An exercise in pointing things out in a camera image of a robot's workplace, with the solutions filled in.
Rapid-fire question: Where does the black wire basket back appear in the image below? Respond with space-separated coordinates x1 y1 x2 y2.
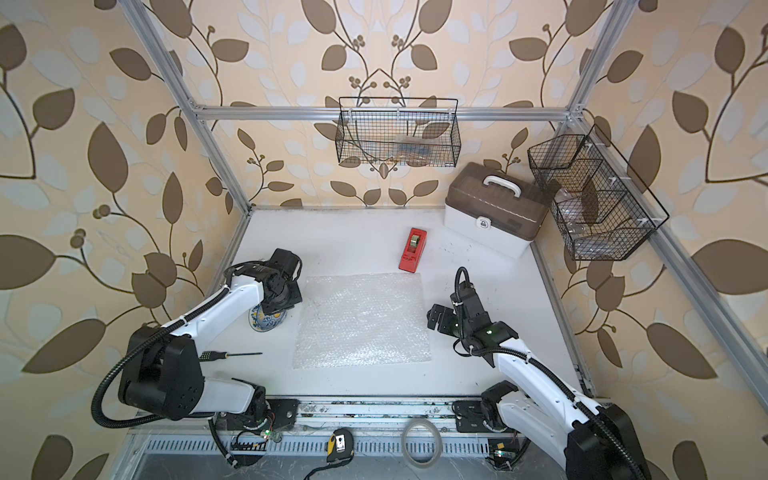
333 95 462 168

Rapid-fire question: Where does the yellow black tape measure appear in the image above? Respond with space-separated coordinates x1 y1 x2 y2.
326 428 355 464

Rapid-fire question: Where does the black wire basket right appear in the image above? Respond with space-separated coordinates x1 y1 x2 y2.
527 125 670 261

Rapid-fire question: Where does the clear packing tape roll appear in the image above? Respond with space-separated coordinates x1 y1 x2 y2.
400 418 444 469

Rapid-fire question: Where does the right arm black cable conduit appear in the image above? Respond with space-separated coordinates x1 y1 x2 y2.
451 266 646 480

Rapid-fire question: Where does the clear bubble wrap sheet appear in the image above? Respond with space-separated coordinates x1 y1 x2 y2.
293 273 431 369

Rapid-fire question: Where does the black wire basket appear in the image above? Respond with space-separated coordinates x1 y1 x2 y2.
333 95 462 168
527 125 670 261

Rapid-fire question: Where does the black handled screwdriver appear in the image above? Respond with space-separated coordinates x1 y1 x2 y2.
199 351 261 362

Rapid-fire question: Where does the white brown storage box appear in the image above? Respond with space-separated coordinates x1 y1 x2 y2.
444 162 549 259

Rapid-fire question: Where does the aluminium frame rail front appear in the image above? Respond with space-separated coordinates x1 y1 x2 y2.
119 395 595 457

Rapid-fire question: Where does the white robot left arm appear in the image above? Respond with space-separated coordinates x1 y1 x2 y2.
118 249 302 420

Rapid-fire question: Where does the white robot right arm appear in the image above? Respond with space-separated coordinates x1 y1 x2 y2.
426 281 651 479

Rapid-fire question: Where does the red tape dispenser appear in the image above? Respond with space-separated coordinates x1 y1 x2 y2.
398 228 427 273

